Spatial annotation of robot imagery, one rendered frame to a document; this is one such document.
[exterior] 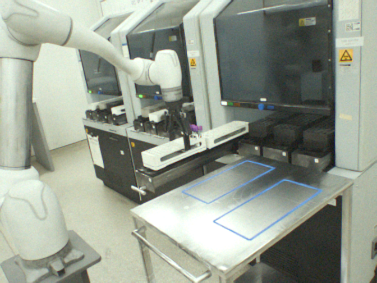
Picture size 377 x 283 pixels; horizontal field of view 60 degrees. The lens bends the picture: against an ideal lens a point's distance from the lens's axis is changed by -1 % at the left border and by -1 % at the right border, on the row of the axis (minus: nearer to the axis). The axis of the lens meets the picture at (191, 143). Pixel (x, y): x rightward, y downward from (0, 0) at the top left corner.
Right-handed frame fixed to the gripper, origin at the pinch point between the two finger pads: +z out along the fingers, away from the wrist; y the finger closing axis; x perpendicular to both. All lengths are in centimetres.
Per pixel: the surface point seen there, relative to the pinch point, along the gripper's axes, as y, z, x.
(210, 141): 4.9, 2.6, 14.2
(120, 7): -284, -93, 147
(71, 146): -350, 83, 63
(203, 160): 6.7, 9.8, 7.3
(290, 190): 59, 6, -2
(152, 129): -68, 11, 29
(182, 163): 5.7, 6.8, -4.6
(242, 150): 10.8, 11.4, 29.2
